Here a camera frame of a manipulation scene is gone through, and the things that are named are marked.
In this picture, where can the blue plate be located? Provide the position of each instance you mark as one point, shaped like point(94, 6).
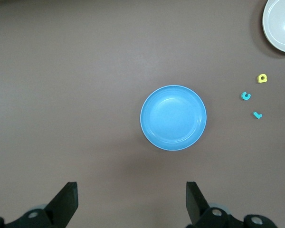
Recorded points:
point(173, 118)

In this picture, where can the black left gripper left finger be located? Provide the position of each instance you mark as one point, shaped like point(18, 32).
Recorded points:
point(61, 209)

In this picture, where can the teal foam letter C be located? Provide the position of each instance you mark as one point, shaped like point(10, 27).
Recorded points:
point(245, 98)

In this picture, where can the beige plate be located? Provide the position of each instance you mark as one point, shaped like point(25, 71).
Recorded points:
point(280, 26)

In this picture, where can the yellow foam letter D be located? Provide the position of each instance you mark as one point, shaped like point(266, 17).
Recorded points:
point(259, 79)

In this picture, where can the teal foam letter R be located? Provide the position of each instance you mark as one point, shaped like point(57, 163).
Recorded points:
point(257, 116)

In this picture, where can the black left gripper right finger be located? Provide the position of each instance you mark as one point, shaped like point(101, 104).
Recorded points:
point(199, 211)

